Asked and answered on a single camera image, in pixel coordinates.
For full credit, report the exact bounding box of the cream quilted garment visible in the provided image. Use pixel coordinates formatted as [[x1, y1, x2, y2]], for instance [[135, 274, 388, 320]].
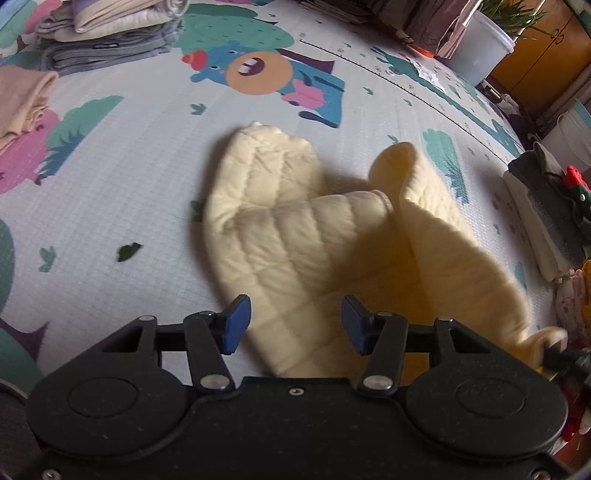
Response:
[[202, 121, 568, 379]]

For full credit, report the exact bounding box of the white planter bucket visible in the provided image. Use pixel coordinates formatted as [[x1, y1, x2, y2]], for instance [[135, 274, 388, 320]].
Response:
[[455, 9, 515, 86]]

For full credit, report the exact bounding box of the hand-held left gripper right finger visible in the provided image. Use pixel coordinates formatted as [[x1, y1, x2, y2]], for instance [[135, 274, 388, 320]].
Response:
[[341, 295, 492, 398]]

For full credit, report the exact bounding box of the wooden cabinet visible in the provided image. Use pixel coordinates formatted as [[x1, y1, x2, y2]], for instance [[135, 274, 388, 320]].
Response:
[[489, 0, 591, 116]]

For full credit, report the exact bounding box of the white bucket with teal rim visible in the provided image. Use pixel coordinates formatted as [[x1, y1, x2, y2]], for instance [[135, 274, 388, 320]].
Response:
[[540, 99, 591, 171]]

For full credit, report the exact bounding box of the brown striped curtain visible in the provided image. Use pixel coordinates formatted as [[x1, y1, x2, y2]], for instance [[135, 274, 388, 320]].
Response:
[[369, 0, 476, 58]]

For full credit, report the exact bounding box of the grey and pink clothes stack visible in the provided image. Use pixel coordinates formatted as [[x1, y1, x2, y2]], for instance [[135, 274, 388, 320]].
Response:
[[34, 0, 190, 77]]

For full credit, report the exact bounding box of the yellow patterned clothes stack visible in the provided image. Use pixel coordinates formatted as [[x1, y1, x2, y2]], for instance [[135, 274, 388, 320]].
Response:
[[554, 258, 591, 342]]

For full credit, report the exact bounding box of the green potted plant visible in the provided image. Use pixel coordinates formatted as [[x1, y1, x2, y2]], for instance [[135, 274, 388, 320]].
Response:
[[480, 0, 550, 33]]

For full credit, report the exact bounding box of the cream and dark clothes stack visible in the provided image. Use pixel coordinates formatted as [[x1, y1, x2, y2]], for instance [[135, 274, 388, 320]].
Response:
[[502, 141, 591, 282]]

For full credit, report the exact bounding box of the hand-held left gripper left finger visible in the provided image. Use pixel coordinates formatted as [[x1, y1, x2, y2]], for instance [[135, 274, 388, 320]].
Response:
[[99, 295, 252, 393]]

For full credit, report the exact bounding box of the beige folded cloth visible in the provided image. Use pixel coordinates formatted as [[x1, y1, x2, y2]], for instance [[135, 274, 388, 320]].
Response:
[[0, 65, 60, 153]]

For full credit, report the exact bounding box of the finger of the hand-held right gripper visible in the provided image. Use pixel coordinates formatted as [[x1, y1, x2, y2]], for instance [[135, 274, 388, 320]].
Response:
[[542, 344, 591, 374]]

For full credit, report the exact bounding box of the cartoon printed play mat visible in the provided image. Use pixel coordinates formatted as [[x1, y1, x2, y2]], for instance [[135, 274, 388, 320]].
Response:
[[0, 0, 559, 384]]

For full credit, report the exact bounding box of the stack of folded floor cloths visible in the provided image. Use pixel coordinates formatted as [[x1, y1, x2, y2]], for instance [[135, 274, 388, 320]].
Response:
[[295, 0, 375, 26]]

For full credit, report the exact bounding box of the white crumpled paper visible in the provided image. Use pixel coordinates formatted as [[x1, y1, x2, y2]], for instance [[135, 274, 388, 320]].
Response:
[[409, 55, 448, 86]]

